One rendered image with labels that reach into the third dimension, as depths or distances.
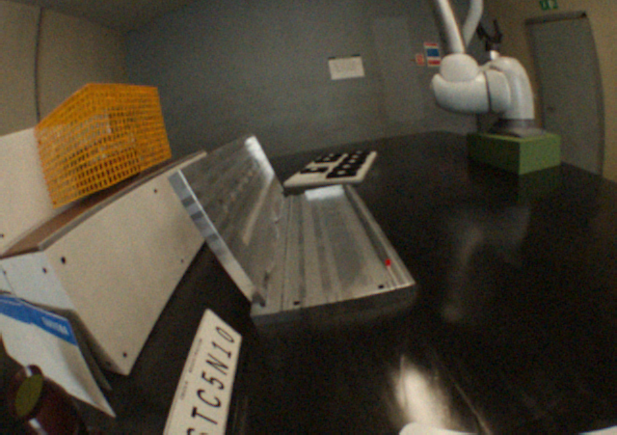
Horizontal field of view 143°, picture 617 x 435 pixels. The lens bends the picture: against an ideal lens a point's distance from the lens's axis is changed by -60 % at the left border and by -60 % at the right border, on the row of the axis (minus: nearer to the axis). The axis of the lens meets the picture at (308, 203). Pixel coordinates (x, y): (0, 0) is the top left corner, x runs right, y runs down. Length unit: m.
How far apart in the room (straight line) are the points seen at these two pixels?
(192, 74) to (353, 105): 1.75
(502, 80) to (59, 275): 1.08
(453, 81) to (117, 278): 0.99
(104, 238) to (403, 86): 2.93
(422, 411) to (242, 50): 2.86
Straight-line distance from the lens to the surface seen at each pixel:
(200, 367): 0.26
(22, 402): 0.32
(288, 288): 0.35
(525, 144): 0.86
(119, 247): 0.37
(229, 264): 0.29
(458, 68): 0.95
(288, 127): 2.71
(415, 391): 0.26
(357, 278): 0.35
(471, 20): 1.24
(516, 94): 0.95
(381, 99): 2.89
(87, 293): 0.33
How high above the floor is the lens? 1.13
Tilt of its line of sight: 20 degrees down
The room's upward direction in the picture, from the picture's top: 11 degrees counter-clockwise
